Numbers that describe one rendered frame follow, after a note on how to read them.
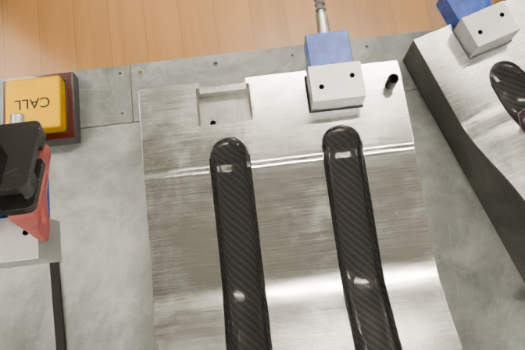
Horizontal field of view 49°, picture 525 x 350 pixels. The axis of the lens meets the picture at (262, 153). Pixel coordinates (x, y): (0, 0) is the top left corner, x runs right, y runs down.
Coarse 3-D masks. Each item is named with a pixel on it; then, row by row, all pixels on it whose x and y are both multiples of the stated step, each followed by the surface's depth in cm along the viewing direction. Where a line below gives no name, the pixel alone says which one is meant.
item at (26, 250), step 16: (48, 192) 51; (48, 208) 50; (0, 224) 47; (0, 240) 46; (16, 240) 46; (32, 240) 46; (48, 240) 49; (0, 256) 46; (16, 256) 46; (32, 256) 46; (48, 256) 48
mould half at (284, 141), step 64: (384, 64) 57; (192, 128) 56; (256, 128) 56; (320, 128) 56; (384, 128) 56; (192, 192) 55; (256, 192) 55; (320, 192) 55; (384, 192) 55; (192, 256) 53; (320, 256) 53; (384, 256) 53; (192, 320) 51; (320, 320) 51; (448, 320) 50
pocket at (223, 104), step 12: (228, 84) 59; (240, 84) 59; (204, 96) 59; (216, 96) 60; (228, 96) 60; (240, 96) 60; (204, 108) 59; (216, 108) 59; (228, 108) 59; (240, 108) 59; (204, 120) 59; (216, 120) 59; (228, 120) 59; (240, 120) 59
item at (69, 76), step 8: (72, 72) 65; (8, 80) 65; (72, 80) 65; (72, 88) 65; (72, 96) 64; (72, 104) 64; (72, 112) 64; (72, 120) 64; (72, 128) 63; (48, 136) 63; (56, 136) 63; (64, 136) 63; (72, 136) 63
